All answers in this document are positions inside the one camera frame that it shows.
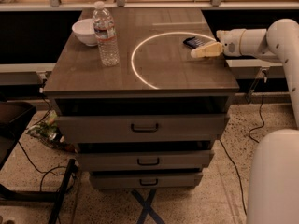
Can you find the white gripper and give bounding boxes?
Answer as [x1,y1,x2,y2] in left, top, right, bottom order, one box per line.
[191,29,245,58]

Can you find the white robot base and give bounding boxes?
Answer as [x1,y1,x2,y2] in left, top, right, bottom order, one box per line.
[247,130,299,224]

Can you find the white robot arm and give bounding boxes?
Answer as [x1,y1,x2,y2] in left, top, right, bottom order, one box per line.
[191,19,299,126]

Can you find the clear plastic water bottle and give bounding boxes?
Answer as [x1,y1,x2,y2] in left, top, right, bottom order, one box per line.
[93,1,120,66]

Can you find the grey three-drawer cabinet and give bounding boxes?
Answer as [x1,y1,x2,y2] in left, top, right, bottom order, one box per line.
[45,8,238,179]

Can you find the white ceramic bowl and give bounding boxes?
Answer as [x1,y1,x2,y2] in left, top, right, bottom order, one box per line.
[72,19,97,46]

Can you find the top grey drawer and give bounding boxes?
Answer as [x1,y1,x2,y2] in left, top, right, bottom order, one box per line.
[56,114,229,144]

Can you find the grey drawer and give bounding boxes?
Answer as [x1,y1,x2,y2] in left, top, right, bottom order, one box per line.
[56,114,229,144]
[90,172,203,189]
[76,150,214,172]

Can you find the middle grey drawer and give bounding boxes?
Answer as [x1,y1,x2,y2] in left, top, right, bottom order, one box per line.
[76,150,214,172]

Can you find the blue tape cross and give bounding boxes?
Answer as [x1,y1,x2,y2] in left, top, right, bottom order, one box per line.
[131,189,165,224]

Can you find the bottom grey drawer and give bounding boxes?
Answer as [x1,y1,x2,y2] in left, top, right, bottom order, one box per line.
[90,172,203,189]

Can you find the snack bags pile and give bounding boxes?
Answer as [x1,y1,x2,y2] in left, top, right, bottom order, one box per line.
[26,110,76,153]

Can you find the black floor cable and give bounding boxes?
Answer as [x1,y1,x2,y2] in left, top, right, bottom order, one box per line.
[219,139,249,217]

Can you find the black table frame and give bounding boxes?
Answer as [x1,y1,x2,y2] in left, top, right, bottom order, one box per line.
[0,100,78,224]

